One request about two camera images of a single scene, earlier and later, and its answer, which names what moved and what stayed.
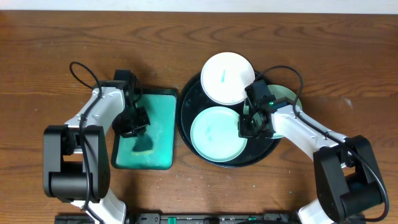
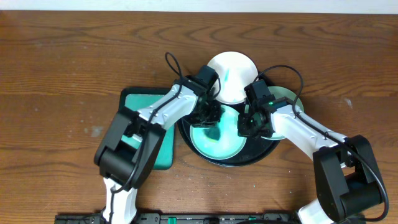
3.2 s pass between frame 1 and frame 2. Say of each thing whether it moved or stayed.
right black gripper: stayed
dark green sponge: moved
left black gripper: moved
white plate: stayed
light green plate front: stayed
